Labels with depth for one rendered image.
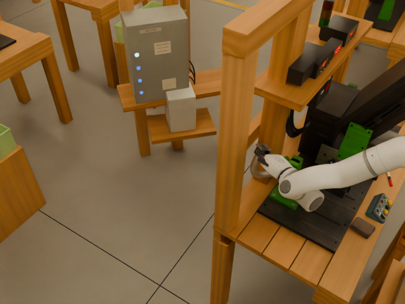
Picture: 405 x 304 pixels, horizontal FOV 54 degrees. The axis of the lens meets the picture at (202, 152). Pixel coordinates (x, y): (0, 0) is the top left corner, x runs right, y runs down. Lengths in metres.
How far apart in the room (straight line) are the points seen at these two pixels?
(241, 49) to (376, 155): 0.53
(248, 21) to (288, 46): 0.38
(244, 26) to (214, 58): 3.60
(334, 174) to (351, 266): 0.72
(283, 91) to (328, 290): 0.88
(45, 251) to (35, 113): 1.67
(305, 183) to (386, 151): 0.26
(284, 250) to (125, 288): 1.28
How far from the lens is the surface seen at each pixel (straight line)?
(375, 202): 2.21
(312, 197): 1.41
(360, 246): 2.07
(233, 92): 1.40
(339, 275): 1.95
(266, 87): 1.73
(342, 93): 2.32
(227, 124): 1.50
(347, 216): 2.15
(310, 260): 1.98
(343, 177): 1.37
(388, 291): 2.05
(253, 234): 2.00
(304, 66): 1.74
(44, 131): 4.08
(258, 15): 1.38
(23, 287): 3.06
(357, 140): 2.11
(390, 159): 1.32
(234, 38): 1.29
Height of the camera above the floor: 2.53
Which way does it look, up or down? 44 degrees down
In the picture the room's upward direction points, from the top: 1 degrees clockwise
